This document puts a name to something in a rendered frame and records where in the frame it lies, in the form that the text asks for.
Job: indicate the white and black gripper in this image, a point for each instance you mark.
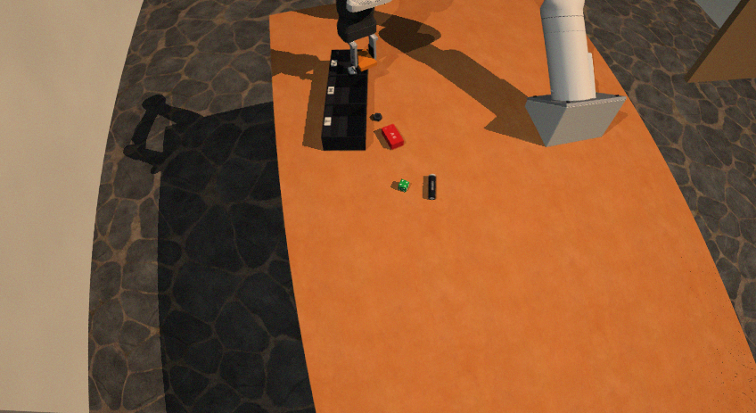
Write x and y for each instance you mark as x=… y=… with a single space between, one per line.
x=353 y=24

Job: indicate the black rack of bins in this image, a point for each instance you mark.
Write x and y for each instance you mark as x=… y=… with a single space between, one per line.
x=344 y=122

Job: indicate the black battery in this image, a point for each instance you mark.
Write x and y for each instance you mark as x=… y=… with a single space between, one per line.
x=432 y=187

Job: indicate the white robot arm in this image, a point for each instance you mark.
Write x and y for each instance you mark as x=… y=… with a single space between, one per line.
x=570 y=65

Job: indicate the red 9v battery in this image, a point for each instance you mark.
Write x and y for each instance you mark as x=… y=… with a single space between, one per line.
x=392 y=136

